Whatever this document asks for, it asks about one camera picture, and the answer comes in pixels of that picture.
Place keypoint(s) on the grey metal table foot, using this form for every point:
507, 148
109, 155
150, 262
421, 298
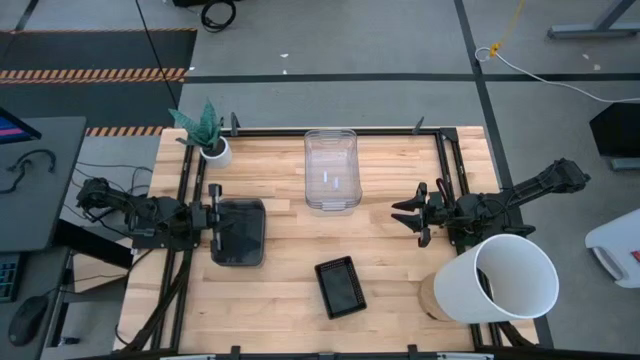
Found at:
590, 32

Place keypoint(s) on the black floor mat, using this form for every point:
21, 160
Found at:
100, 50

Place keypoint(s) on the black keyboard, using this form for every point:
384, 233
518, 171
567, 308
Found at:
7, 277

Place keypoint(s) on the short orange black hazard tape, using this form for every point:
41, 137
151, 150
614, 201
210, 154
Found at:
125, 131

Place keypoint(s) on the white plant pot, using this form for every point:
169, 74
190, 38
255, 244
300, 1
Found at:
220, 157

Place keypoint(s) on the green artificial plant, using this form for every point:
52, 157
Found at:
205, 130

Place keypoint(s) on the white cylindrical bin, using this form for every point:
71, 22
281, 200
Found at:
515, 280

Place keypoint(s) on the computer monitor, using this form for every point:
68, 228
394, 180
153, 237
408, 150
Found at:
15, 131

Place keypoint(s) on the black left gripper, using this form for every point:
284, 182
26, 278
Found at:
207, 217

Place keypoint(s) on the black desk beam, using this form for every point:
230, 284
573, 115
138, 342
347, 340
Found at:
95, 245

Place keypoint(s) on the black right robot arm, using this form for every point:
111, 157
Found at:
550, 180

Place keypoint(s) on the black computer mouse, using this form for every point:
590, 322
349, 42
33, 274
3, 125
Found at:
27, 320

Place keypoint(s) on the long orange black hazard tape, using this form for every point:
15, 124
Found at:
90, 75

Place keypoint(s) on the white plastic object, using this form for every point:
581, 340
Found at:
620, 240

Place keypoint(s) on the round wooden lamp base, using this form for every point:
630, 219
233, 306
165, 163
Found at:
427, 300

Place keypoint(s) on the grey desk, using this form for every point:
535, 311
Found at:
45, 210

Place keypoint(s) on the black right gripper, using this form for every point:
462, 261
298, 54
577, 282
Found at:
434, 212

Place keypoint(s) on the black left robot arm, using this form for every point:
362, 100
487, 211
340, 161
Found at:
150, 212

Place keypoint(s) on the black box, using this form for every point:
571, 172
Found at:
617, 130

